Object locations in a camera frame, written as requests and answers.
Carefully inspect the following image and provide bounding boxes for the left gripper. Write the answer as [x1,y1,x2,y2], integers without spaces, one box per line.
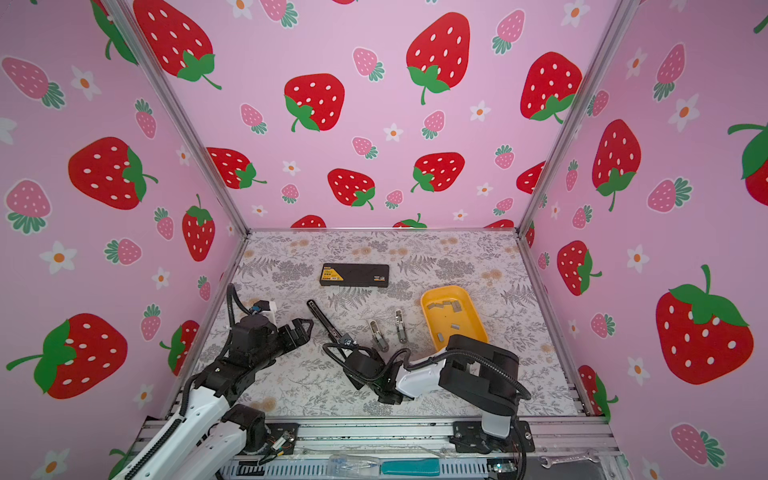
[253,316,313,374]

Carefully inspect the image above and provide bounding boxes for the black stapler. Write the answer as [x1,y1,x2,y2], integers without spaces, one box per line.
[306,300,344,340]

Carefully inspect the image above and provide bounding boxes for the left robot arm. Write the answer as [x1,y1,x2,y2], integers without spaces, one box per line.
[114,284,314,479]

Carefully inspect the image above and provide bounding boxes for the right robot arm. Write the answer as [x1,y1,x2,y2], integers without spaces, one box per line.
[322,334,532,455]

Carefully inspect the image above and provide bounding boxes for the black tool case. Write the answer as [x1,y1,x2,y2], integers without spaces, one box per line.
[319,263,390,288]

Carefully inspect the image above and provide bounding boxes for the yellow plastic tray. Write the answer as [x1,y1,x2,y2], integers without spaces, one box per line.
[421,285,489,350]

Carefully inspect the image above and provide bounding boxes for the staple strips in tray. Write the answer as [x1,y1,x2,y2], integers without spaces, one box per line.
[426,301,469,347]

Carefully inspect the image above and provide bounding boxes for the silver wrench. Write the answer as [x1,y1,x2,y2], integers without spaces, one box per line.
[539,451,600,470]

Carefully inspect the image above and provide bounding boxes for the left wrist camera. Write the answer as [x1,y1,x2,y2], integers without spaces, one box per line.
[249,300,277,324]

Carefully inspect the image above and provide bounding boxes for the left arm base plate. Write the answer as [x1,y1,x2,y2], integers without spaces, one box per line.
[257,422,300,456]

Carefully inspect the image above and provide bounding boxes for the teal handled tool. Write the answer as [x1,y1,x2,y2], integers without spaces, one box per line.
[380,458,441,477]

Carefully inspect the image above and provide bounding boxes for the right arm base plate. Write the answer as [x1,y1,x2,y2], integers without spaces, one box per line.
[449,419,535,455]

